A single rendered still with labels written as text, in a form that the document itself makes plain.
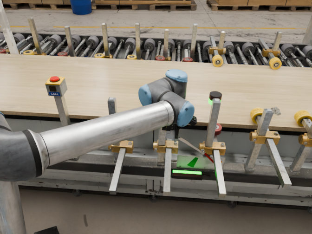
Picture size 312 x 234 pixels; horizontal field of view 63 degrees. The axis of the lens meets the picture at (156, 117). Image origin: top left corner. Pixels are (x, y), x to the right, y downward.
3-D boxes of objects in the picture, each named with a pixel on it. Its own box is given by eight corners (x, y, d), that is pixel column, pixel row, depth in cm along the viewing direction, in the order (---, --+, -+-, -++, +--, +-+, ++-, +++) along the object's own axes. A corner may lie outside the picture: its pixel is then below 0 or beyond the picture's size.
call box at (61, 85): (62, 98, 121) (59, 83, 116) (48, 97, 121) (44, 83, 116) (68, 90, 126) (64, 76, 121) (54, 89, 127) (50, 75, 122)
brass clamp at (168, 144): (177, 154, 139) (178, 148, 135) (152, 152, 139) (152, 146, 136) (177, 146, 143) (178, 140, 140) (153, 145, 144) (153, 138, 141)
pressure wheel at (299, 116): (311, 113, 139) (295, 118, 142) (314, 123, 143) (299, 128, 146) (306, 107, 144) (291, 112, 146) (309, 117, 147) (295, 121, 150)
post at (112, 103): (121, 167, 151) (114, 100, 121) (115, 167, 151) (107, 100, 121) (122, 163, 153) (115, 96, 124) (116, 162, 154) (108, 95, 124)
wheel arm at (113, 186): (116, 195, 120) (115, 190, 117) (109, 195, 120) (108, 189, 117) (130, 134, 154) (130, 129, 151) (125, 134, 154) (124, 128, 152)
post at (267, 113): (249, 178, 148) (274, 112, 118) (243, 178, 148) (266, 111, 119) (248, 173, 151) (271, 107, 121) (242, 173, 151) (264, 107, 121)
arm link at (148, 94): (153, 95, 90) (178, 84, 96) (134, 82, 97) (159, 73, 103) (153, 117, 96) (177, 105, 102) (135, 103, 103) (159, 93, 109)
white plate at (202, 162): (222, 170, 144) (225, 158, 138) (176, 167, 145) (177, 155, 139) (222, 170, 145) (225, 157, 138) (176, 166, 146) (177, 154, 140)
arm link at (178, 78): (159, 71, 103) (177, 64, 108) (159, 97, 110) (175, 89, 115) (175, 80, 97) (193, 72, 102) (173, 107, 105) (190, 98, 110)
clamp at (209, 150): (224, 155, 137) (225, 148, 134) (198, 153, 138) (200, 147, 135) (223, 148, 141) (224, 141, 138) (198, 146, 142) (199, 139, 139)
